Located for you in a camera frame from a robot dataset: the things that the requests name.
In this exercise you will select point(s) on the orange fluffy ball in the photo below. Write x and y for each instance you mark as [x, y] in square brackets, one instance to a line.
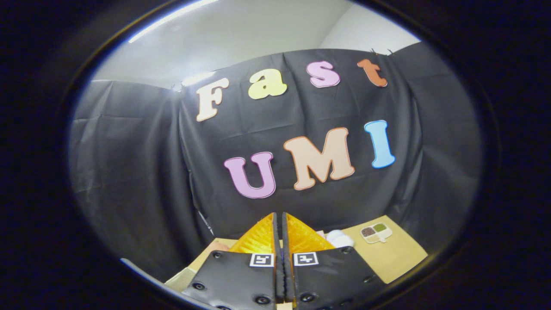
[217, 247]

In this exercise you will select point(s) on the beige fabric storage box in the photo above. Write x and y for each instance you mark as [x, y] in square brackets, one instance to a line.
[183, 277]

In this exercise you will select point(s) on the white divided grain plate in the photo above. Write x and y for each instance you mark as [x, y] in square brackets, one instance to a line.
[376, 233]

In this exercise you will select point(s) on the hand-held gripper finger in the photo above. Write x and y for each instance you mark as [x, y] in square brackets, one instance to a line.
[287, 275]
[279, 275]

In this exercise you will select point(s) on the white fluffy ball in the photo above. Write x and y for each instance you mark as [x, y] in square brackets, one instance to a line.
[340, 239]

